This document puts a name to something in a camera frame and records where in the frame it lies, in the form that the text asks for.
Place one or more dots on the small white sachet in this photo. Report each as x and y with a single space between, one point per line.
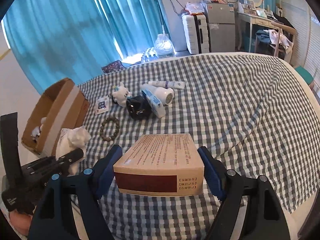
102 105

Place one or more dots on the teal stool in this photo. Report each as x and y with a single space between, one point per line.
307 77

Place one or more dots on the floral patterned bag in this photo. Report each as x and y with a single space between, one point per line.
113 67

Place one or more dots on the tan kraft paper box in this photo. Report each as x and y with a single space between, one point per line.
161 165

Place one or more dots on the white cream tube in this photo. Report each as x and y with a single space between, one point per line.
168 84

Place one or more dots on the white tissue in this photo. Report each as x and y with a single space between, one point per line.
71 139

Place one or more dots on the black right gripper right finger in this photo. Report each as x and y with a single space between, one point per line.
264 217

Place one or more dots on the white suitcase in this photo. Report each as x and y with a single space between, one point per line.
196 33

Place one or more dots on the grey mini fridge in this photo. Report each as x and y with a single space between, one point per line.
221 24

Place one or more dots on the white cylinder bottle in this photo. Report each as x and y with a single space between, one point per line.
165 95

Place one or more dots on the white plush bear toy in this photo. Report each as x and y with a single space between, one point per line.
120 94

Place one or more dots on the checkered bed sheet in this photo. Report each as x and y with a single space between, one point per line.
225 117

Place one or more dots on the brown cardboard box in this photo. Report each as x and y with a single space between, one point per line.
62 105

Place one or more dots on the blue white tissue pack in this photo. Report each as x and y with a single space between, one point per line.
148 92

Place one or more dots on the large water jug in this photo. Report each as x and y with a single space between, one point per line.
163 46

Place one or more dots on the white desk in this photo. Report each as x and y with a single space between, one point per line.
248 25

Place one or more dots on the pack of water bottles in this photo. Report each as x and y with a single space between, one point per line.
149 55

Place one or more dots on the large blue curtain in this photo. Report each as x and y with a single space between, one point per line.
54 39

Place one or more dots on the person left hand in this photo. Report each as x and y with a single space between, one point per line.
20 221

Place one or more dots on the wooden chair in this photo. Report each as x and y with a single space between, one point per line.
281 39

